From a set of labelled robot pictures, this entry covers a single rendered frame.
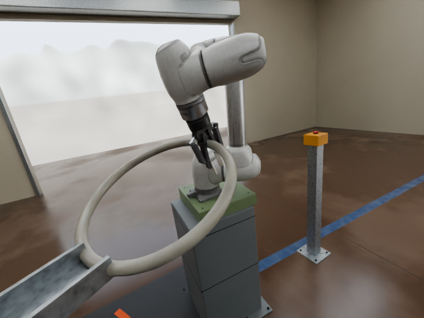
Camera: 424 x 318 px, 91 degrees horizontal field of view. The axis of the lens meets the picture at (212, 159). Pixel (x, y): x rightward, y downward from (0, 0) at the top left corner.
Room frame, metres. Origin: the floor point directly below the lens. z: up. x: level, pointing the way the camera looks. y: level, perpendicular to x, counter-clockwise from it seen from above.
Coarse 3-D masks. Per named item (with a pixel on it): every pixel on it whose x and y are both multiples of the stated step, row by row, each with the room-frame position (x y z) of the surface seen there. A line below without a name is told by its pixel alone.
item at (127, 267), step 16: (160, 144) 0.79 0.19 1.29; (176, 144) 0.76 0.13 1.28; (208, 144) 0.68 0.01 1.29; (224, 160) 0.57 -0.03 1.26; (112, 176) 0.70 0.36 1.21; (96, 192) 0.63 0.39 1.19; (224, 192) 0.44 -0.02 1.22; (224, 208) 0.41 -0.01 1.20; (80, 224) 0.51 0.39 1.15; (208, 224) 0.38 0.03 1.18; (80, 240) 0.46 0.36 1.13; (192, 240) 0.36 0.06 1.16; (80, 256) 0.41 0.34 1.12; (96, 256) 0.40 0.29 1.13; (144, 256) 0.36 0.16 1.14; (160, 256) 0.34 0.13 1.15; (176, 256) 0.34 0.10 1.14; (112, 272) 0.35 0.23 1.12; (128, 272) 0.34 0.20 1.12; (144, 272) 0.34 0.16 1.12
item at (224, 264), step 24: (192, 216) 1.04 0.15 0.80; (240, 216) 1.03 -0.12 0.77; (216, 240) 0.96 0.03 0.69; (240, 240) 1.02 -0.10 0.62; (192, 264) 0.99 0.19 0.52; (216, 264) 0.95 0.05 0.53; (240, 264) 1.01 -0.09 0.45; (192, 288) 1.11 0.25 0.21; (216, 288) 0.94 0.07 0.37; (240, 288) 1.00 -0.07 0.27; (216, 312) 0.93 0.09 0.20; (240, 312) 1.00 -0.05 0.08; (264, 312) 1.03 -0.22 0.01
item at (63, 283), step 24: (48, 264) 0.37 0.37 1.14; (72, 264) 0.40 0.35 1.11; (96, 264) 0.35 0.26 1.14; (24, 288) 0.33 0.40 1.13; (48, 288) 0.35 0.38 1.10; (72, 288) 0.30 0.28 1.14; (96, 288) 0.33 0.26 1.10; (0, 312) 0.30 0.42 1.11; (24, 312) 0.30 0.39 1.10; (48, 312) 0.27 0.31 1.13; (72, 312) 0.29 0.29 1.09
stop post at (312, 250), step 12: (312, 132) 1.54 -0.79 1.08; (324, 132) 1.49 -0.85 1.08; (312, 144) 1.46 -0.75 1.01; (312, 156) 1.48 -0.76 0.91; (312, 168) 1.48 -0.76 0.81; (312, 180) 1.48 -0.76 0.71; (312, 192) 1.47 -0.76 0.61; (312, 204) 1.47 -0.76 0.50; (312, 216) 1.47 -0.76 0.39; (312, 228) 1.47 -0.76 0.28; (312, 240) 1.47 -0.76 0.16; (300, 252) 1.51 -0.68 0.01; (312, 252) 1.47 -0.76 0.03; (324, 252) 1.47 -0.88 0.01
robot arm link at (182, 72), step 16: (160, 48) 0.58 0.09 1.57; (176, 48) 0.57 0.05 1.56; (160, 64) 0.58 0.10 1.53; (176, 64) 0.57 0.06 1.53; (192, 64) 0.57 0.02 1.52; (176, 80) 0.58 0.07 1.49; (192, 80) 0.58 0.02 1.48; (208, 80) 0.58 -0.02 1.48; (176, 96) 0.60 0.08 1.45; (192, 96) 0.60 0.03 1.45
